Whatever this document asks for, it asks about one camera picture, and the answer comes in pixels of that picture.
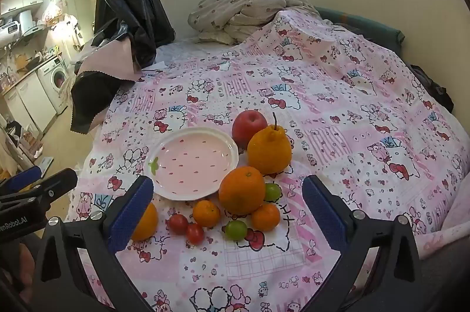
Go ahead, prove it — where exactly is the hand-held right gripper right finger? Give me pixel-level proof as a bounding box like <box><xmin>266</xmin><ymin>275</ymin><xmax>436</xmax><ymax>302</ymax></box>
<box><xmin>302</xmin><ymin>175</ymin><xmax>424</xmax><ymax>312</ymax></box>

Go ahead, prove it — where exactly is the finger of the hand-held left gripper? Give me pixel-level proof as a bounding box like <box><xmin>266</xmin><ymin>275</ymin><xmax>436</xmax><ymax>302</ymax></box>
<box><xmin>0</xmin><ymin>168</ymin><xmax>79</xmax><ymax>210</ymax></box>
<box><xmin>0</xmin><ymin>166</ymin><xmax>42</xmax><ymax>192</ymax></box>

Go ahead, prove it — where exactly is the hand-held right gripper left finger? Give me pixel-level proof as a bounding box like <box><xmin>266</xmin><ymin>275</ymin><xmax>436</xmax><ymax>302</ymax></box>
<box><xmin>31</xmin><ymin>175</ymin><xmax>157</xmax><ymax>312</ymax></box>

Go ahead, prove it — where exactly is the round orange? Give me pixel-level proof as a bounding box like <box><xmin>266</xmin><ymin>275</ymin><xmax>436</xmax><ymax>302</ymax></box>
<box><xmin>130</xmin><ymin>201</ymin><xmax>159</xmax><ymax>241</ymax></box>
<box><xmin>219</xmin><ymin>166</ymin><xmax>266</xmax><ymax>216</ymax></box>

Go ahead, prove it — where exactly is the red cherry tomato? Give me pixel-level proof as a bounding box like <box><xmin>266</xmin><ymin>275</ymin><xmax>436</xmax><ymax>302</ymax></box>
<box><xmin>185</xmin><ymin>223</ymin><xmax>205</xmax><ymax>245</ymax></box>
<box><xmin>168</xmin><ymin>214</ymin><xmax>189</xmax><ymax>235</ymax></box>

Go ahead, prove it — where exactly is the small tangerine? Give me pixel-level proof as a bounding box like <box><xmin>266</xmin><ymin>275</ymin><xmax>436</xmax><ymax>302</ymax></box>
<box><xmin>193</xmin><ymin>199</ymin><xmax>221</xmax><ymax>228</ymax></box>
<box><xmin>251</xmin><ymin>203</ymin><xmax>281</xmax><ymax>232</ymax></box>

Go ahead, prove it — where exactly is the pink strawberry print plate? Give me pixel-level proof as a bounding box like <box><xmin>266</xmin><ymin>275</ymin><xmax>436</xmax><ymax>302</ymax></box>
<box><xmin>148</xmin><ymin>126</ymin><xmax>239</xmax><ymax>202</ymax></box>

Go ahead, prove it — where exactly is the knobbed orange with stem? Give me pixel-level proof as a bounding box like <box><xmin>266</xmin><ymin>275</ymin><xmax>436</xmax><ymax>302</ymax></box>
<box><xmin>247</xmin><ymin>113</ymin><xmax>293</xmax><ymax>175</ymax></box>

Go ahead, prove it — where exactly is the red apple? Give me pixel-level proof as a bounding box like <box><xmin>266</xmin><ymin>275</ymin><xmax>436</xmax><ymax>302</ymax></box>
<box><xmin>231</xmin><ymin>109</ymin><xmax>269</xmax><ymax>150</ymax></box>

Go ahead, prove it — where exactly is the green grape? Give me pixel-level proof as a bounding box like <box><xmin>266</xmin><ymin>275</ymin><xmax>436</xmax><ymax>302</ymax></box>
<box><xmin>224</xmin><ymin>220</ymin><xmax>247</xmax><ymax>240</ymax></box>
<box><xmin>263</xmin><ymin>183</ymin><xmax>283</xmax><ymax>202</ymax></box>

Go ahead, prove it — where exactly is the white base cabinet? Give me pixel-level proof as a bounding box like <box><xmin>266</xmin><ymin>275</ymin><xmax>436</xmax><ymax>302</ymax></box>
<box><xmin>4</xmin><ymin>71</ymin><xmax>46</xmax><ymax>136</ymax></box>

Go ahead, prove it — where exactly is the white washing machine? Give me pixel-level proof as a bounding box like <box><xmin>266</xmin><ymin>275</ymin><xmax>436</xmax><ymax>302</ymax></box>
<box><xmin>38</xmin><ymin>57</ymin><xmax>69</xmax><ymax>114</ymax></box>

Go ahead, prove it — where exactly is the pink cartoon printed blanket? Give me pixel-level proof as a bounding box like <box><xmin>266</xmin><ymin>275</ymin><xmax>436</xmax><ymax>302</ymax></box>
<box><xmin>68</xmin><ymin>9</ymin><xmax>470</xmax><ymax>312</ymax></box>

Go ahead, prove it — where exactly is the pink and black fabric sheet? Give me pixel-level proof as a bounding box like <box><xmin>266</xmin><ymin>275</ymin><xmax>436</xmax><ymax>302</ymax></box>
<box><xmin>70</xmin><ymin>36</ymin><xmax>142</xmax><ymax>134</ymax></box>

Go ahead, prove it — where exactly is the white paper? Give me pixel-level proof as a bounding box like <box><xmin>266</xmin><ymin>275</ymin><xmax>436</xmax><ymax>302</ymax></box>
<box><xmin>141</xmin><ymin>60</ymin><xmax>167</xmax><ymax>73</ymax></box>

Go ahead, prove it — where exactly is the white water heater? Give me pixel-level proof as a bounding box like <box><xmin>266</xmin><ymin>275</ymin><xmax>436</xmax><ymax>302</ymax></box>
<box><xmin>18</xmin><ymin>10</ymin><xmax>35</xmax><ymax>37</ymax></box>

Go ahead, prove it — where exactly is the dark cloth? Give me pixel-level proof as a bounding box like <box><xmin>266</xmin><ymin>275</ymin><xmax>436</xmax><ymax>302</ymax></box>
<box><xmin>407</xmin><ymin>64</ymin><xmax>455</xmax><ymax>112</ymax></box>

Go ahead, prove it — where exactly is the teal padded bed edge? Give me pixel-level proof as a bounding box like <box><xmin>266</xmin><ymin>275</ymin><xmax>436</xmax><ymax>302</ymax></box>
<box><xmin>314</xmin><ymin>6</ymin><xmax>405</xmax><ymax>53</ymax></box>

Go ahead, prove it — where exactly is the crumpled beige duvet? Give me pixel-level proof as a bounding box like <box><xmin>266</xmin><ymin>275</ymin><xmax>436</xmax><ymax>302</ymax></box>
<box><xmin>188</xmin><ymin>0</ymin><xmax>316</xmax><ymax>45</ymax></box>

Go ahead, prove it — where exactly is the white wall cabinet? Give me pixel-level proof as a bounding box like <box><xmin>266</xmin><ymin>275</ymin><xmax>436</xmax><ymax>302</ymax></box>
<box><xmin>0</xmin><ymin>0</ymin><xmax>45</xmax><ymax>13</ymax></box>

